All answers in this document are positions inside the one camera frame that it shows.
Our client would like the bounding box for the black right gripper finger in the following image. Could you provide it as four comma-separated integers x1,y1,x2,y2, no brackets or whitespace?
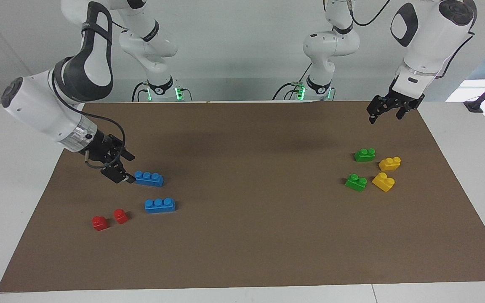
112,136,136,162
101,162,137,184

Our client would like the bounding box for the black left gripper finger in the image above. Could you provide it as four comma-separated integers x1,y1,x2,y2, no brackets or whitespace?
395,104,414,120
367,96,391,124

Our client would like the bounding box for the blue three-stud block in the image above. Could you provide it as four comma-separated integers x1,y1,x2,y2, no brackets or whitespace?
144,197,176,214
134,171,164,187

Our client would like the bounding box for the green two-stud block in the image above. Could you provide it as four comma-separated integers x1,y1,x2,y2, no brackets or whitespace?
344,174,368,192
354,148,376,162

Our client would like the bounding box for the yellow two-stud block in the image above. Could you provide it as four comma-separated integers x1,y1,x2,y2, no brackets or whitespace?
378,157,402,171
371,172,396,193

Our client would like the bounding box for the brown table mat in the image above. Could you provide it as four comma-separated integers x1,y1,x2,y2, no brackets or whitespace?
0,101,485,292

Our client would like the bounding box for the black right base cable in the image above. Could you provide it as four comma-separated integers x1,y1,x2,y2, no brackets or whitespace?
131,81,149,102

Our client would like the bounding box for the black base cable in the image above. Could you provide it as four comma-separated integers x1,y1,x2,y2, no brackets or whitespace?
272,62,313,101
131,81,149,102

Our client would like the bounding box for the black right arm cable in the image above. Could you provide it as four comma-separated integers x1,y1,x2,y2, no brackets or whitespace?
50,69,126,170

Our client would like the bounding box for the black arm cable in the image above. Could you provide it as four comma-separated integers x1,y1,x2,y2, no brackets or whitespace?
349,0,477,78
50,69,126,170

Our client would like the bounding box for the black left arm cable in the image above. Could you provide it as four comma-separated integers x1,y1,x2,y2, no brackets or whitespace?
349,0,477,78

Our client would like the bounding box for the black left base cable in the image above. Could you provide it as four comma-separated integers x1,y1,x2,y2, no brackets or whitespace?
272,62,313,101

